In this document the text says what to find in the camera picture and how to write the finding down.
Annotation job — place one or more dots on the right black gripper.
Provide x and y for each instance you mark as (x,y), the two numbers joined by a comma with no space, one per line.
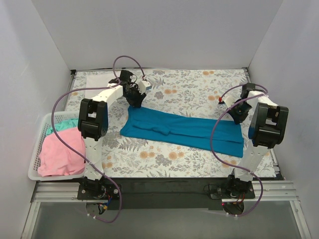
(239,112)

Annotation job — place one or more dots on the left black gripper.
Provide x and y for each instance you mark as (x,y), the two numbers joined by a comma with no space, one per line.
(134,97)

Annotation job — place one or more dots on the teal blue t shirt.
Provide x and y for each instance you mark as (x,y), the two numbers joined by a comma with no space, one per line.
(154,125)

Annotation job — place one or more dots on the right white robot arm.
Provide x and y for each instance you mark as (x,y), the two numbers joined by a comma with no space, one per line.
(266,130)

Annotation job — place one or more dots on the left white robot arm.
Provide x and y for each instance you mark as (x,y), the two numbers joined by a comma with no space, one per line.
(93,124)

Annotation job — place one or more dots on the folded white t shirt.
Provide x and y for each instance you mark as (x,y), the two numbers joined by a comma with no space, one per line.
(97,81)

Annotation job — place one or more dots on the floral patterned table cloth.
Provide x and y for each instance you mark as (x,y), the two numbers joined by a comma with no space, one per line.
(189,93)

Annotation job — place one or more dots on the mint green t shirt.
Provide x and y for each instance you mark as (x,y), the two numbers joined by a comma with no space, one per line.
(62,126)

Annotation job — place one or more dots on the pink t shirt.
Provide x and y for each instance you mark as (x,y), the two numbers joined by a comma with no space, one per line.
(57,159)

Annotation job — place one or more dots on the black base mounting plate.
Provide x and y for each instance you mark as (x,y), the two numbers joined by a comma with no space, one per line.
(162,193)

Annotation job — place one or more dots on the white plastic laundry basket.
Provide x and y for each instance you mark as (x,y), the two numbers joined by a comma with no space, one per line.
(35,161)

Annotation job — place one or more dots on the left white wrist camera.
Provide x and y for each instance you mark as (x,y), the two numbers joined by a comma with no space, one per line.
(143,86)

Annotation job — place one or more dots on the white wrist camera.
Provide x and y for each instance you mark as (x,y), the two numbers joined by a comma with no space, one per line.
(227,101)
(143,86)

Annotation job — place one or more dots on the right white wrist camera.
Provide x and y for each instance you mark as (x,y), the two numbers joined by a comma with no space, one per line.
(227,101)

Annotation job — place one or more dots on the aluminium frame rail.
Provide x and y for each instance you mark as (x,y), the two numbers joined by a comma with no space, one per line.
(68,192)

